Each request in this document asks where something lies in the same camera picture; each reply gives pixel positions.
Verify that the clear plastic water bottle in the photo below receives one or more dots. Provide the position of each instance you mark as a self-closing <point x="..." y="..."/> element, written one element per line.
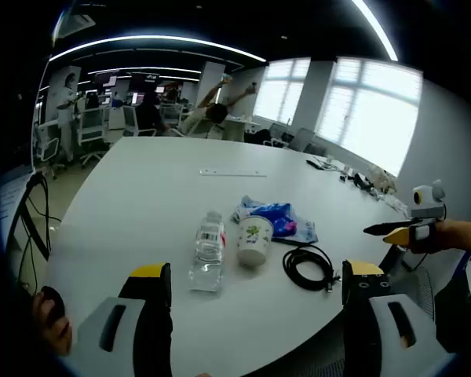
<point x="206" y="251"/>

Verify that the small bright window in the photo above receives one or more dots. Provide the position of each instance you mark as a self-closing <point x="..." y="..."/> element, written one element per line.
<point x="278" y="90"/>

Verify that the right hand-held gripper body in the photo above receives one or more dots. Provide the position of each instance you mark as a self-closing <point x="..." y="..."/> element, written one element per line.
<point x="428" y="212"/>

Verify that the white table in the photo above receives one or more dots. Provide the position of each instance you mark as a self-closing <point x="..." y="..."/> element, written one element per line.
<point x="161" y="220"/>

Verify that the person's dark trousers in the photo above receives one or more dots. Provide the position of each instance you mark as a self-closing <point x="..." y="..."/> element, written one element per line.
<point x="455" y="314"/>

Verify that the beige crumpled bag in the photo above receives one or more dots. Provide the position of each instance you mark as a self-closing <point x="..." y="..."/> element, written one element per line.
<point x="382" y="178"/>

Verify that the blue cloth package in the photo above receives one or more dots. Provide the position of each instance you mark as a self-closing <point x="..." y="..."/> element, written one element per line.
<point x="304" y="231"/>

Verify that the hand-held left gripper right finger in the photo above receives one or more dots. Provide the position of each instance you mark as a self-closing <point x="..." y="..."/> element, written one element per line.
<point x="361" y="334"/>

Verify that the black gadget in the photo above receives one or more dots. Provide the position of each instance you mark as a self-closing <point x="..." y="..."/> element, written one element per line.
<point x="361" y="180"/>

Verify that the white office chair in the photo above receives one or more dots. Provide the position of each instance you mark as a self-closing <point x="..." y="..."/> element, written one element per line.
<point x="92" y="125"/>
<point x="47" y="145"/>

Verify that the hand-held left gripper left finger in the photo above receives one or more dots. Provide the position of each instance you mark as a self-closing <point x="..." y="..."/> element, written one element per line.
<point x="141" y="314"/>

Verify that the person's left hand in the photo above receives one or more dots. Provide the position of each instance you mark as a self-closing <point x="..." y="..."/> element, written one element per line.
<point x="55" y="334"/>

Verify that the person's right hand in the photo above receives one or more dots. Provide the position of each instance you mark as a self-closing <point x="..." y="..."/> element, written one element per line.
<point x="449" y="235"/>

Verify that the long ceiling light strip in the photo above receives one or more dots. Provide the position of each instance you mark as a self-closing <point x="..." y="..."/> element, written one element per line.
<point x="161" y="38"/>

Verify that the large bright window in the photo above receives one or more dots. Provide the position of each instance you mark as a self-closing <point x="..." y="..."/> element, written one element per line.
<point x="369" y="114"/>

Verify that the grey mesh office chair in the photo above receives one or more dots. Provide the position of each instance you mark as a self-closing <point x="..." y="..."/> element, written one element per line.
<point x="412" y="286"/>

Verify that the white paper cup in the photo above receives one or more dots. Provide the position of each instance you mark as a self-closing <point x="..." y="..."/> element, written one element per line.
<point x="255" y="239"/>

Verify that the ceiling air vent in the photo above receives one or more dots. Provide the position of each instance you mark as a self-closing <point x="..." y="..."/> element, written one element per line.
<point x="78" y="25"/>

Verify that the black flat device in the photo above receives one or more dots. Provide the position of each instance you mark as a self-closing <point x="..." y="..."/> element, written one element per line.
<point x="316" y="164"/>

